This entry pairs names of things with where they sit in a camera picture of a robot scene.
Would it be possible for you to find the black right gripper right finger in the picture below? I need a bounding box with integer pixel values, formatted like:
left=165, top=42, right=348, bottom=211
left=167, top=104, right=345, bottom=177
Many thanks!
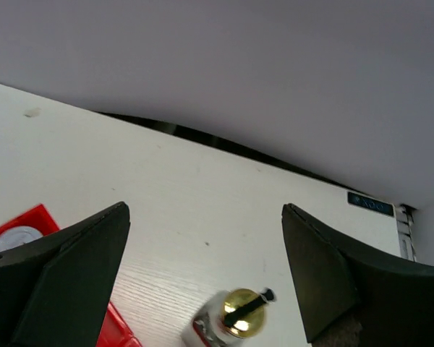
left=282, top=204, right=434, bottom=346

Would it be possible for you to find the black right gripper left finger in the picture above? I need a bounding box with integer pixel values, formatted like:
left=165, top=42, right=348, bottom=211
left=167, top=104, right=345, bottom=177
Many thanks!
left=0, top=202, right=130, bottom=346

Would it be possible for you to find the white-lidded red spice jar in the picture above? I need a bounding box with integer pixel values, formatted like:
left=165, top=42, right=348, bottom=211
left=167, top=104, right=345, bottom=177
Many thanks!
left=0, top=226, right=43, bottom=252

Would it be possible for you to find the red plastic organizer bin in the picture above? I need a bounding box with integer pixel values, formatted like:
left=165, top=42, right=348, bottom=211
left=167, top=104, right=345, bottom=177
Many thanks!
left=0, top=204, right=141, bottom=347

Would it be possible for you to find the blue label sticker right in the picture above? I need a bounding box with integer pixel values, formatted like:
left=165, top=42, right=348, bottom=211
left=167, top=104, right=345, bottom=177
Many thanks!
left=347, top=191, right=394, bottom=217

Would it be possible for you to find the gold-spout bottle with dark sauce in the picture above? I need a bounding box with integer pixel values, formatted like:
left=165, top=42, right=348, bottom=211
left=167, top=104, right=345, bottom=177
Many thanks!
left=182, top=288, right=276, bottom=347

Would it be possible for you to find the aluminium table frame rail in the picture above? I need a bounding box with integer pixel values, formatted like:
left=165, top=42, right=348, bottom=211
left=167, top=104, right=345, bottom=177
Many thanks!
left=395, top=205, right=417, bottom=262

